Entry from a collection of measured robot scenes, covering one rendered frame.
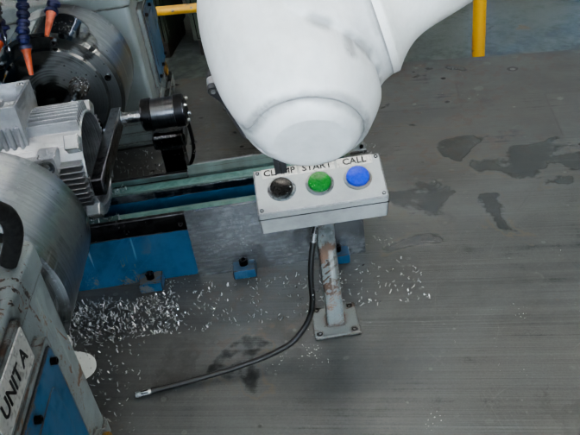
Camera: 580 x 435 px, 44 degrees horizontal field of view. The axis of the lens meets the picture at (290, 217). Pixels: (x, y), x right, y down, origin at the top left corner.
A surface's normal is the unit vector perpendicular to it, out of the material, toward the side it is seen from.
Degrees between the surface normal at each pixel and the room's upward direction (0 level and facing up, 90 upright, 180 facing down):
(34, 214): 51
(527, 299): 0
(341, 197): 25
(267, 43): 45
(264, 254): 90
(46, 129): 88
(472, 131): 0
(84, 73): 90
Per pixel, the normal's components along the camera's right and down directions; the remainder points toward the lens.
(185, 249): 0.08, 0.56
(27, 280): 0.99, -0.14
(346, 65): 0.46, -0.11
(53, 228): 0.85, -0.47
